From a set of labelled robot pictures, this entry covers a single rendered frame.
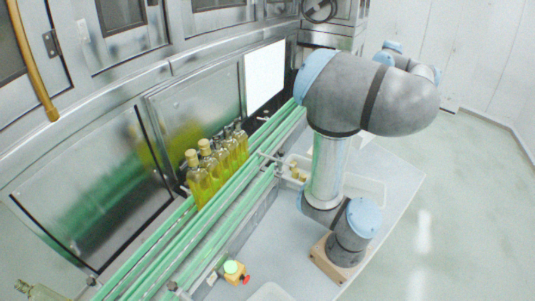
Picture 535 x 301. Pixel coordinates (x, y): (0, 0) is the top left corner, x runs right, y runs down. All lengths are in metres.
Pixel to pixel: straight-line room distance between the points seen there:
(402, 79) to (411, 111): 0.05
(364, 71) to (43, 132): 0.63
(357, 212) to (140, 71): 0.72
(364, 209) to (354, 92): 0.40
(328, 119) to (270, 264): 0.63
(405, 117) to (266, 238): 0.73
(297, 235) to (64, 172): 0.83
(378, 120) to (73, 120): 0.61
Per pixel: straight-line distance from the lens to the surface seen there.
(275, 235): 0.93
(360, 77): 0.34
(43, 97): 0.57
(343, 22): 1.48
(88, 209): 0.74
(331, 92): 0.35
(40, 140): 0.59
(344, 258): 0.77
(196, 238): 0.77
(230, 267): 0.77
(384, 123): 0.34
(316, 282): 0.87
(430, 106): 0.38
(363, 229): 0.63
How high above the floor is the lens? 1.56
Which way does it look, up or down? 40 degrees down
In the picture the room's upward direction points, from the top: straight up
